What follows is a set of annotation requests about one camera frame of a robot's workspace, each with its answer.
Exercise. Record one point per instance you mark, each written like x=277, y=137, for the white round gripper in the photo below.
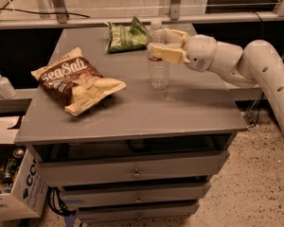
x=201, y=52

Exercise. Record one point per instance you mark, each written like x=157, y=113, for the clear plastic water bottle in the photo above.
x=158, y=69

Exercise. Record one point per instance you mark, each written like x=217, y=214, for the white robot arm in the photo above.
x=257, y=63

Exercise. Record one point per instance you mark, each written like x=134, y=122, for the hand sanitizer pump bottle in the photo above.
x=7, y=91

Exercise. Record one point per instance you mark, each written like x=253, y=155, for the green chip bag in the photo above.
x=123, y=39

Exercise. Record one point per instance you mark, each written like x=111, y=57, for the sea salt chip bag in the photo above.
x=75, y=81

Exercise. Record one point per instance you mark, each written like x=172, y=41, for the grey drawer cabinet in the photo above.
x=138, y=153

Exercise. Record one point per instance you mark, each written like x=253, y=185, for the green can in box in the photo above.
x=9, y=168

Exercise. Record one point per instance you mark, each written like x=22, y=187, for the white cardboard box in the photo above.
x=23, y=195

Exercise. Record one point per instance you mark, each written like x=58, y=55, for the metal frame rail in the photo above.
x=84, y=13

